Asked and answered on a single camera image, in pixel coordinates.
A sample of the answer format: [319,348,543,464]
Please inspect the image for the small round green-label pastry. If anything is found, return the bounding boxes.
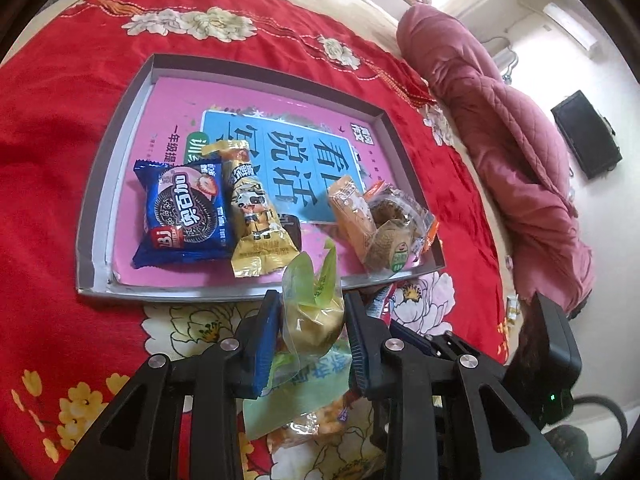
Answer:
[363,219,413,275]

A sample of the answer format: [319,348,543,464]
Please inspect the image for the light green snack packet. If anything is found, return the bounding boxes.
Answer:
[243,338,352,440]

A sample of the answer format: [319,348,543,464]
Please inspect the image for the clear pack yellow pastry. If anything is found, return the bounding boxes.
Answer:
[278,238,344,379]

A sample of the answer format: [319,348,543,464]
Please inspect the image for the orange-edged brown snack pack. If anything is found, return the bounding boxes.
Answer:
[363,180,439,256]

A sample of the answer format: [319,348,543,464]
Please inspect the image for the orange cat biscuit pack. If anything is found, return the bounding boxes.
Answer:
[328,174,376,263]

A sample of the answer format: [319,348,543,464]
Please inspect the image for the yellow wafer bar pack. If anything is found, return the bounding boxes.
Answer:
[202,140,298,278]

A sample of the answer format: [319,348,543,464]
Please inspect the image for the blue oreo cookie pack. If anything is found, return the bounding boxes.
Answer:
[132,155,235,269]

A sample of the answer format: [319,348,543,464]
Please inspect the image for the red panda snack pack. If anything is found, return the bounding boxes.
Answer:
[364,285,395,320]

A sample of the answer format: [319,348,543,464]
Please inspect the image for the clear pack rice crackers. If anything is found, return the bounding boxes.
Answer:
[266,394,382,462]

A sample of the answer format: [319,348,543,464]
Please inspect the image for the pink quilted comforter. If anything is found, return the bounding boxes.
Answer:
[396,4,594,313]

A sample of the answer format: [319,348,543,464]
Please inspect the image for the black television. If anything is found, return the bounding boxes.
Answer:
[551,90,622,180]

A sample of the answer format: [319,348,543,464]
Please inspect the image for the pink blue workbook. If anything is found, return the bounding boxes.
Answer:
[112,75,421,290]

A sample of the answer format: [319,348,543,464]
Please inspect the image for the grey shallow box tray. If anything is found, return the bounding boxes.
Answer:
[76,54,444,302]

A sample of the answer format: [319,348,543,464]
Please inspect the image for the white air conditioner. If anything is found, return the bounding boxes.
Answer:
[542,2,599,58]

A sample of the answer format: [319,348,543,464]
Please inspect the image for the red floral blanket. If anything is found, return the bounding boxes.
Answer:
[1,0,509,479]

